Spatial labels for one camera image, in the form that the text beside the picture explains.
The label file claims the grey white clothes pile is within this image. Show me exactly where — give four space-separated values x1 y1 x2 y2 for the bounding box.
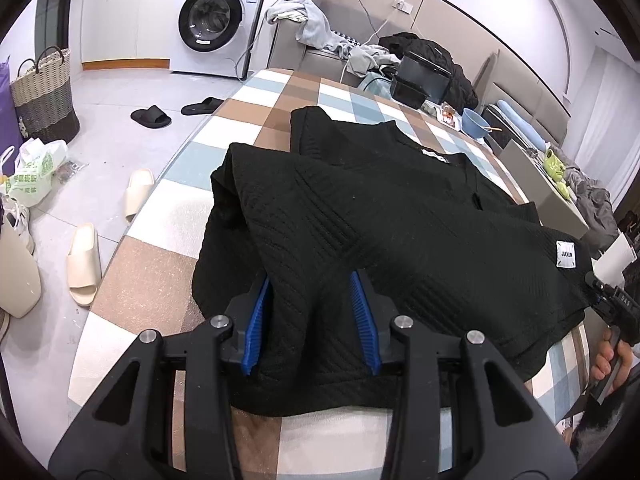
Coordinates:
346 44 401 79

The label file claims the blue bowl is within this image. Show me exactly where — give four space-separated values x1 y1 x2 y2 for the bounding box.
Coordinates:
461 107 494 140

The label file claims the white box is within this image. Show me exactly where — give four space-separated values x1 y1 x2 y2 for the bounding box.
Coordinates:
592 232 639 286

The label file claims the checked blanket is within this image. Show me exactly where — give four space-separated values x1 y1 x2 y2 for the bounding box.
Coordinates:
70 67 593 480

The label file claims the green plush toy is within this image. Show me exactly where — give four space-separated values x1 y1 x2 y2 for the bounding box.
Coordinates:
542 147 571 199

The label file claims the clear plastic wrapper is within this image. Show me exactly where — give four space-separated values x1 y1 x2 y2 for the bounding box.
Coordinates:
52 160 89 184

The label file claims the snack tray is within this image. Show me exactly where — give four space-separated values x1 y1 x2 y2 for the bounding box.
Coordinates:
422 101 463 131

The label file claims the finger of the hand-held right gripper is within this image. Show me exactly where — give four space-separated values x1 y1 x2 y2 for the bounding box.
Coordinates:
584 270 619 312

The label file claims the teal bag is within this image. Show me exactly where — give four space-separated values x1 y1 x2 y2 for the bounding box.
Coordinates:
361 70 396 96

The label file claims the white washing machine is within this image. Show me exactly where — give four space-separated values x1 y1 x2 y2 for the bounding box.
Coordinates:
169 0 271 79

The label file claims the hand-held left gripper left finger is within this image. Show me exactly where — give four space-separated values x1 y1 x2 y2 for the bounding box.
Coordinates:
47 275 273 480

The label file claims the beige slipper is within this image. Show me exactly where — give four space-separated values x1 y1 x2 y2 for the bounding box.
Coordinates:
66 223 103 307
124 169 156 224

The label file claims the black knit sweater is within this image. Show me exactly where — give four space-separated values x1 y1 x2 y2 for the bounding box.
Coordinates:
192 105 601 417

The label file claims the person's right forearm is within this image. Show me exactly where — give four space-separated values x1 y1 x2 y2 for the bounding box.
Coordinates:
565 385 640 471

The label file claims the black jacket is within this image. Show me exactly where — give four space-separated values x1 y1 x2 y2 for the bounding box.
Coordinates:
378 32 479 111

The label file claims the black storage box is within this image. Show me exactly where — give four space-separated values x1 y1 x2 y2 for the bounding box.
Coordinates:
397 51 453 106

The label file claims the beige side table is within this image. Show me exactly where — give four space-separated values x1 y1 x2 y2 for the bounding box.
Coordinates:
500 139 591 241

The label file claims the white sneaker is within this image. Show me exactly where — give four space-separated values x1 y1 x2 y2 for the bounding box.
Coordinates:
0 195 36 256

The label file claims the small black tray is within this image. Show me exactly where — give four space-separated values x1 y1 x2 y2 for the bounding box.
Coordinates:
390 77 429 109

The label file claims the purple bag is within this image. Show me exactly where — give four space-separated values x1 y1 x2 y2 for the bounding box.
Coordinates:
0 60 26 161

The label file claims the grey sofa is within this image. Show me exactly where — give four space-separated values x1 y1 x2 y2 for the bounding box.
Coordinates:
270 0 401 88

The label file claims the grey upholstered bed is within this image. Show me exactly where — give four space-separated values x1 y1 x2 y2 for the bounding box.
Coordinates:
475 50 571 156

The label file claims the light blue pillow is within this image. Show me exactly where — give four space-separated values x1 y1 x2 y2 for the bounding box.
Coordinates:
490 100 544 148

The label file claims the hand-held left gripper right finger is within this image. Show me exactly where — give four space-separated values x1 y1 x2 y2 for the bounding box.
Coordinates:
349 269 581 480

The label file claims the white kitchen base cabinet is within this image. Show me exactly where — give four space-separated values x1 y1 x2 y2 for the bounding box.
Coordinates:
80 0 183 72

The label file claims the black slipper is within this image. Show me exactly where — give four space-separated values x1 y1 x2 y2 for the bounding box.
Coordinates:
181 97 225 116
131 105 172 129

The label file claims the white green plastic bag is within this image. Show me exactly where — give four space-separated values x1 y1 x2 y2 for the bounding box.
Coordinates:
0 138 68 207

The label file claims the grey crumpled blanket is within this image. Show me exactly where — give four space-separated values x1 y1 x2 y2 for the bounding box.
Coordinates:
565 165 626 256

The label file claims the person's right hand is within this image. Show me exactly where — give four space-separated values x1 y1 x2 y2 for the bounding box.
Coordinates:
589 327 640 393

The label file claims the white curtain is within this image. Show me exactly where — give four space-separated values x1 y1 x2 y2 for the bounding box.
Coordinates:
565 45 640 196

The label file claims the woven laundry basket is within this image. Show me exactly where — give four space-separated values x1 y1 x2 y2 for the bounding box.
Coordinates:
10 46 81 145

